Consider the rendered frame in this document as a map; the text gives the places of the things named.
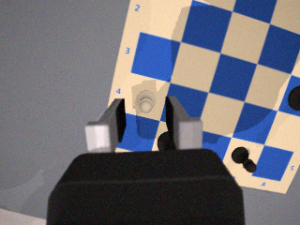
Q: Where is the white pawn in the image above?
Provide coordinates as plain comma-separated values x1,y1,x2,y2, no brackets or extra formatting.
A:
136,91,156,113

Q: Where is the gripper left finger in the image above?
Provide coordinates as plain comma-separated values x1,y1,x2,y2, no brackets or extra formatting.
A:
84,98,127,153

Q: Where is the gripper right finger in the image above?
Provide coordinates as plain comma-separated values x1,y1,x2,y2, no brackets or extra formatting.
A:
165,96,203,149

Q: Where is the blue and cream chessboard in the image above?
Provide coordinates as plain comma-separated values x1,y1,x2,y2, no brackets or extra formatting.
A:
108,0,300,194

